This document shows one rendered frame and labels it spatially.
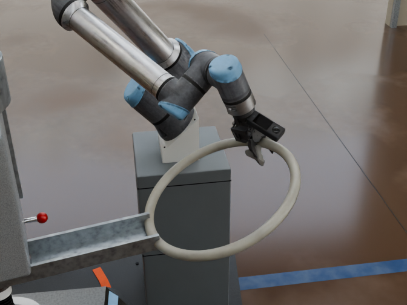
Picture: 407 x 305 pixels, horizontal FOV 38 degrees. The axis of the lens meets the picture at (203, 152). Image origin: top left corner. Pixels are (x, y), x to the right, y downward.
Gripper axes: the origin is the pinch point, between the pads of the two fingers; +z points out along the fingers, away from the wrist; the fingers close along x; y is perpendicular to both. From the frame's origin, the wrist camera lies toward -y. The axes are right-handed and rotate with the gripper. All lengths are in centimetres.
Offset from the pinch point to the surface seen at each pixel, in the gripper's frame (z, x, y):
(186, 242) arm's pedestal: 62, 7, 66
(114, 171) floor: 105, -44, 204
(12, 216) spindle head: -41, 70, 15
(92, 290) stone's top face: 12, 61, 35
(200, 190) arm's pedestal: 40, -7, 56
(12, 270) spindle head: -27, 77, 19
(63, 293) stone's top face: 8, 67, 41
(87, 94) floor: 107, -114, 318
